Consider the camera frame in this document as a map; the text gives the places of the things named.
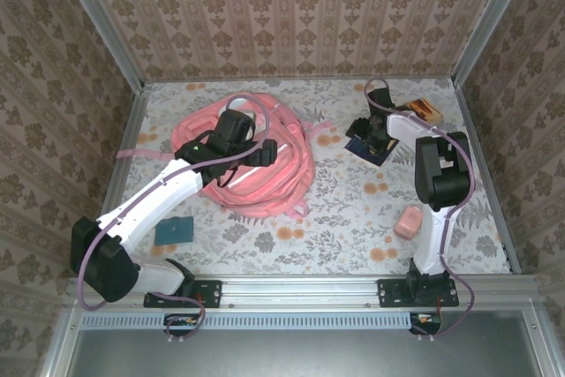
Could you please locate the orange paperback book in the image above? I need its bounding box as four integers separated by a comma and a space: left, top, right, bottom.
399, 98, 443, 124

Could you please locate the floral tablecloth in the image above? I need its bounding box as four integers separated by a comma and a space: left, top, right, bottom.
102, 79, 516, 276

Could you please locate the black wiring connector box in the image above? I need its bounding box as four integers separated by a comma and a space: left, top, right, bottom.
163, 313, 200, 337
408, 311, 442, 335

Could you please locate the grey metal panel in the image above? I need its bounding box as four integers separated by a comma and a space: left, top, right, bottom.
68, 327, 546, 377

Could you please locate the grey slotted cable duct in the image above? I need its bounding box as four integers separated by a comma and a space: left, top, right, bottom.
81, 311, 420, 331

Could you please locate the teal leather wallet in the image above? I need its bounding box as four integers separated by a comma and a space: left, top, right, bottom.
154, 215, 195, 246

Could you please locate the aluminium frame post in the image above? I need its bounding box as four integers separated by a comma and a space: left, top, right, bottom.
50, 0, 147, 92
450, 0, 539, 89

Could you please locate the pink student backpack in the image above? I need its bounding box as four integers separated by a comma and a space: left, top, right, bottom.
117, 93, 336, 220

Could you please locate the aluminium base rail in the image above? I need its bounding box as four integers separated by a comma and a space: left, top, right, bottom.
64, 274, 545, 310

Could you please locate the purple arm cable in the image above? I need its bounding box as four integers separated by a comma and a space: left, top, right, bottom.
364, 79, 477, 342
77, 94, 271, 343

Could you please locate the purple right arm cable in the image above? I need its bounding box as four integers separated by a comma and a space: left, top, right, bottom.
364, 79, 477, 342

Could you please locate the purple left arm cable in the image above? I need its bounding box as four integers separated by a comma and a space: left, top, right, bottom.
77, 94, 271, 343

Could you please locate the pink pencil case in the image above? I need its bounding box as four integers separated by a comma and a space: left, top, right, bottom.
394, 207, 425, 240

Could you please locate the aluminium side rail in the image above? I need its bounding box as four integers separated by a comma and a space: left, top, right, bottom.
100, 83, 152, 219
453, 79, 523, 275

